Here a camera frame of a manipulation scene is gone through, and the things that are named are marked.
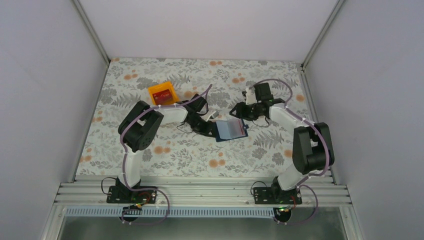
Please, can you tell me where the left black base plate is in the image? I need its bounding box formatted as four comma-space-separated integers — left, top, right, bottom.
106, 185, 158, 205

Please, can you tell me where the red credit card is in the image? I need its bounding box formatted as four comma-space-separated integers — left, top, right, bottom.
152, 89, 174, 105

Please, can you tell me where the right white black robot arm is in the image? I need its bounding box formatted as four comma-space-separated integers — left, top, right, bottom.
229, 78, 335, 204

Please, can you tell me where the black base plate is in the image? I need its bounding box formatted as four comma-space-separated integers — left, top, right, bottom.
106, 185, 158, 205
252, 187, 303, 205

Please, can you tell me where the aluminium mounting rail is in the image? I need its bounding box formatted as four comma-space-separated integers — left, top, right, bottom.
54, 175, 352, 207

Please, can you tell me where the blue card holder wallet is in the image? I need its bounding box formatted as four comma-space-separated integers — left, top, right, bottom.
215, 118, 249, 143

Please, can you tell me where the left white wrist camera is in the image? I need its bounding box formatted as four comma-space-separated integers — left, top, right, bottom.
204, 110, 219, 121

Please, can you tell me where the orange plastic bin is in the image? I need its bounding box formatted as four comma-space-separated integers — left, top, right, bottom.
147, 81, 180, 106

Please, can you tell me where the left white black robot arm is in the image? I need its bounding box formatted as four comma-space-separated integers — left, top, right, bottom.
118, 94, 217, 203

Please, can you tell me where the floral patterned table mat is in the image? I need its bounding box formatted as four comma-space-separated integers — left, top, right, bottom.
76, 57, 309, 177

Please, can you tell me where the grey slotted cable duct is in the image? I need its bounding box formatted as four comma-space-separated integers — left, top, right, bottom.
64, 206, 275, 219

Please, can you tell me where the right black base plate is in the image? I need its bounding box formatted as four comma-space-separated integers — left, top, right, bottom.
252, 187, 303, 205

